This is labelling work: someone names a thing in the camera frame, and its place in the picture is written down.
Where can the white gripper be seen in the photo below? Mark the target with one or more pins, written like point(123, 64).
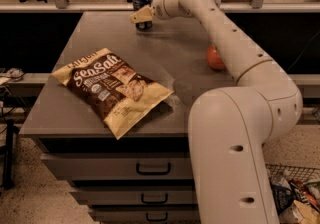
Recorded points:
point(160, 7)

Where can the yellow snack bag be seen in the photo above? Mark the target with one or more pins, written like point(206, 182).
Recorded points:
point(305, 214)

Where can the drawer black handle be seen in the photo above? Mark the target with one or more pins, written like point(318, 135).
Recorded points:
point(153, 170)
point(154, 199)
point(156, 217)

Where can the top drawer black handle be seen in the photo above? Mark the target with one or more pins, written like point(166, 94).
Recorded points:
point(153, 170)

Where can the black stand at left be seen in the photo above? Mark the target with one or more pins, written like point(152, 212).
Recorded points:
point(7, 152)

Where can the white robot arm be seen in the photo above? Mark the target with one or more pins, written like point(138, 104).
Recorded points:
point(228, 126)

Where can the red snack bag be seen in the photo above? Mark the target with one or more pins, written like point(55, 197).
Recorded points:
point(302, 194)

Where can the red apple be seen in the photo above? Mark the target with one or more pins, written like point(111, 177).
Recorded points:
point(213, 59)

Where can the grey drawer cabinet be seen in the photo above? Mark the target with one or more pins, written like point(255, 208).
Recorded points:
point(79, 148)

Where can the crumpled item on ledge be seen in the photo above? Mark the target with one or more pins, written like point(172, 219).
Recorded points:
point(14, 74)

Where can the blue pepsi can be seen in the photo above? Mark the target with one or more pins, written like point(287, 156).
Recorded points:
point(138, 4)

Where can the middle drawer black handle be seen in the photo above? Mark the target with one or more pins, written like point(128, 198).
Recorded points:
point(154, 199)

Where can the wire basket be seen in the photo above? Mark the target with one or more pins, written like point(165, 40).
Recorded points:
point(281, 175)

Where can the sea salt chips bag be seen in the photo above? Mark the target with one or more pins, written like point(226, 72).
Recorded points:
point(119, 95)

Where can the dark blue snack bag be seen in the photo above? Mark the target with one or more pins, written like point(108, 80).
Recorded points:
point(283, 196)

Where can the bottom drawer black handle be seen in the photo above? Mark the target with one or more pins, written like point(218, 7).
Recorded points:
point(156, 217)

